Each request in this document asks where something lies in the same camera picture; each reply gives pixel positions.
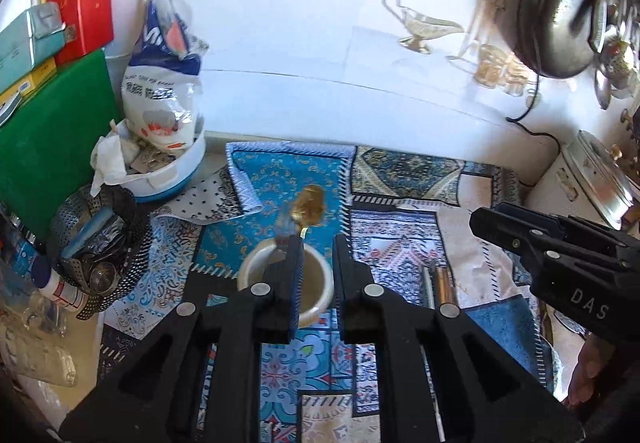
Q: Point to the black wok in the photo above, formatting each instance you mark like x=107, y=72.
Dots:
x=555, y=18

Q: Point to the crumpled white tissue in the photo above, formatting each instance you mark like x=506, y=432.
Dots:
x=112, y=163

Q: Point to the teal box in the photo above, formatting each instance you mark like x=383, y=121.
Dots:
x=25, y=43

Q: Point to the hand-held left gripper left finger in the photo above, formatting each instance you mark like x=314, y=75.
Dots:
x=297, y=275

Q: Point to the tea glasses wall sticker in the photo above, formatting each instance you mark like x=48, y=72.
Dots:
x=492, y=65

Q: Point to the white appliance with steel lid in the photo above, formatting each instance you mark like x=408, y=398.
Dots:
x=595, y=173

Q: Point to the person's right hand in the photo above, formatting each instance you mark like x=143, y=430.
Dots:
x=585, y=373

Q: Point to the white plastic cutting board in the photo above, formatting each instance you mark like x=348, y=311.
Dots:
x=119, y=23

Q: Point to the yellow box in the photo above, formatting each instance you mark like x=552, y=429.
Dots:
x=30, y=79

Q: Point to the hanging kitchen utensils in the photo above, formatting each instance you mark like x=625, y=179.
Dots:
x=617, y=58

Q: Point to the patterned patchwork tablecloth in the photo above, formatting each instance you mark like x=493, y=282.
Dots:
x=400, y=233

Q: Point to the copper metal chopstick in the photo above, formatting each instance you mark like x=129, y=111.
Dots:
x=445, y=288

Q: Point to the white cup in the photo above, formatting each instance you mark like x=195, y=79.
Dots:
x=320, y=290

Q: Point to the clear glass jar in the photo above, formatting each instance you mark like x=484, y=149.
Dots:
x=35, y=358

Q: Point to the green board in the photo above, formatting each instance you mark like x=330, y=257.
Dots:
x=50, y=148

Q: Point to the gold lamp wall sticker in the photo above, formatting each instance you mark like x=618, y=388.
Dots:
x=425, y=25

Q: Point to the black plastic bag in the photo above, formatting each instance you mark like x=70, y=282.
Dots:
x=100, y=233

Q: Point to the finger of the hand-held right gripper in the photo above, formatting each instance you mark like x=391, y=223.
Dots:
x=560, y=225
x=510, y=235

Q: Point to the perforated metal steamer basket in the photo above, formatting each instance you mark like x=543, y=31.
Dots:
x=131, y=265

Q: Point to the white bottle red label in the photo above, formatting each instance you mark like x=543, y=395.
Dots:
x=55, y=288

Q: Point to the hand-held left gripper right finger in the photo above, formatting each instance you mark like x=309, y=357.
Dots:
x=345, y=283

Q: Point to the gold spoon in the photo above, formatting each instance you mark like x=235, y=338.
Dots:
x=309, y=208

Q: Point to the white blue bowl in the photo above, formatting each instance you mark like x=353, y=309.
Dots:
x=165, y=179

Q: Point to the white printed plastic bag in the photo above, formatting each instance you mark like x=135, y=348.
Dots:
x=160, y=103

